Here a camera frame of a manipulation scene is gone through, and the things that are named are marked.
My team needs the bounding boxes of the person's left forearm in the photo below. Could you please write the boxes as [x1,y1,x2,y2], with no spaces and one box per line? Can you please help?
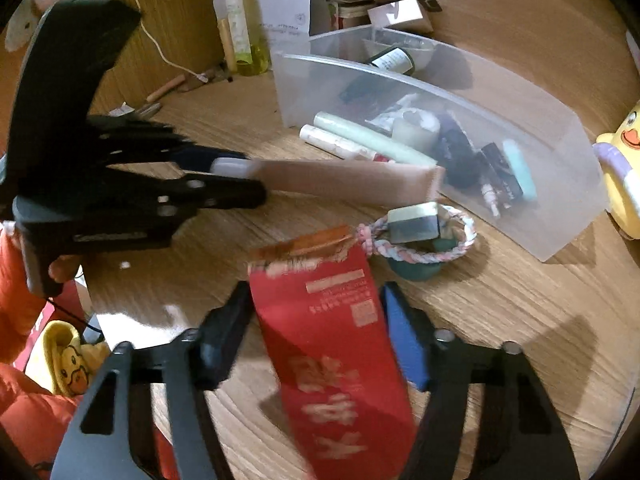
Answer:
[0,225,48,356]

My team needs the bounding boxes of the yellow duck slipper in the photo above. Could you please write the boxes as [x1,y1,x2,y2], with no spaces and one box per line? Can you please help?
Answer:
[25,320,108,396]

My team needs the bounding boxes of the clear plastic storage box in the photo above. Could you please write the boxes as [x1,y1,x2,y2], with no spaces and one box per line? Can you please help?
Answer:
[270,25,608,263]

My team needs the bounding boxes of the pink white braided rope ring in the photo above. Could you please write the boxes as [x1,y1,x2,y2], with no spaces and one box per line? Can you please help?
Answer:
[356,204,477,263]

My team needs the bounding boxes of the white paper leaflet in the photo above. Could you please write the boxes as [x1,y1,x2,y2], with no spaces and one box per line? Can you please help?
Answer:
[214,0,328,53]

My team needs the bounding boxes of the yellow tube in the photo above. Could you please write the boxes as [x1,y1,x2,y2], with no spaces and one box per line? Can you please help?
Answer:
[216,17,238,73]

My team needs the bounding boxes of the black small box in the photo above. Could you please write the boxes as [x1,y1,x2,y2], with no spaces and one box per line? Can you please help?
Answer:
[477,142,526,208]

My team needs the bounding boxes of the grey small box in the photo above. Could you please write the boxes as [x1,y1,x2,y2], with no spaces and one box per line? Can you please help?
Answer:
[387,202,441,241]

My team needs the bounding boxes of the wooden handle tool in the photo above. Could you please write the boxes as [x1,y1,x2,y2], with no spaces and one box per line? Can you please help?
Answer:
[146,74,187,103]

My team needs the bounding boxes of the orange jacket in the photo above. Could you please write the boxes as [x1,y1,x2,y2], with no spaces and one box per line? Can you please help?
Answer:
[0,362,176,480]

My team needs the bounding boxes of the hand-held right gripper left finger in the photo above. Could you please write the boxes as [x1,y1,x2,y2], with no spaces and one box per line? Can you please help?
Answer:
[50,280,256,480]

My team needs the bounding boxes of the long pale green tube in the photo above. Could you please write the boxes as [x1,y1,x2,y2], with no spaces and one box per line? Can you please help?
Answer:
[312,111,438,167]

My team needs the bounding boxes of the white pink tube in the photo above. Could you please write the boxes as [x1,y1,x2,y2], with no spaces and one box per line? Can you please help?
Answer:
[299,124,396,163]

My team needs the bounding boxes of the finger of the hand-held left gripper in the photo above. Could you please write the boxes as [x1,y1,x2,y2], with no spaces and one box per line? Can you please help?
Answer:
[100,119,248,174]
[160,174,268,212]

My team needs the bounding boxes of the white small carton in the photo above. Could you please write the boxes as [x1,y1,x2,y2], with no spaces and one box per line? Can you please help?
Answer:
[367,0,441,33]

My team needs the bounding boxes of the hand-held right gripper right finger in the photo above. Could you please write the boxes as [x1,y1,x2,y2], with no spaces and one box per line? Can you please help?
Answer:
[377,281,581,480]

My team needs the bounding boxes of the dark blue pouch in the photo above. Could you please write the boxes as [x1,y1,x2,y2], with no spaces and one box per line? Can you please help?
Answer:
[435,112,483,188]

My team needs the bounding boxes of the pink beige tube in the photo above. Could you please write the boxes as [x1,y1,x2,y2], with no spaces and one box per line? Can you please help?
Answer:
[210,157,446,206]

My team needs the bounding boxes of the red packet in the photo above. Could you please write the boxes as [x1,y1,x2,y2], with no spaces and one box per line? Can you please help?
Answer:
[247,225,418,480]

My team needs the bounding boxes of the white cable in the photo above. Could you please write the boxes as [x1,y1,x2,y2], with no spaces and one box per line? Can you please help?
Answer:
[92,0,208,83]

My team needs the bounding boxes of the dark green round lid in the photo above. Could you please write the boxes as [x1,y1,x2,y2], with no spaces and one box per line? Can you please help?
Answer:
[387,237,446,281]

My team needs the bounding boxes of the dark green glass bottle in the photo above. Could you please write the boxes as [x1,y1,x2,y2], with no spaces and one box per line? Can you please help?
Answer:
[340,46,416,103]

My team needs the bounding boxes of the person's left hand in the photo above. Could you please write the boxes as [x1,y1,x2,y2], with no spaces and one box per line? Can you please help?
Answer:
[47,255,83,283]

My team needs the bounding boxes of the dark metal tool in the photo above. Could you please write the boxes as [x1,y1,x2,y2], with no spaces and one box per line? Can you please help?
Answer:
[180,62,233,92]

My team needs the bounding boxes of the green spray bottle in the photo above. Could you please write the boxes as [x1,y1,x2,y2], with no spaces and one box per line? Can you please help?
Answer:
[222,0,271,77]

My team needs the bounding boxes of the yellow chick plush toy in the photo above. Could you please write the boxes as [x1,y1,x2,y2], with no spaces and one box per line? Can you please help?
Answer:
[592,100,640,241]

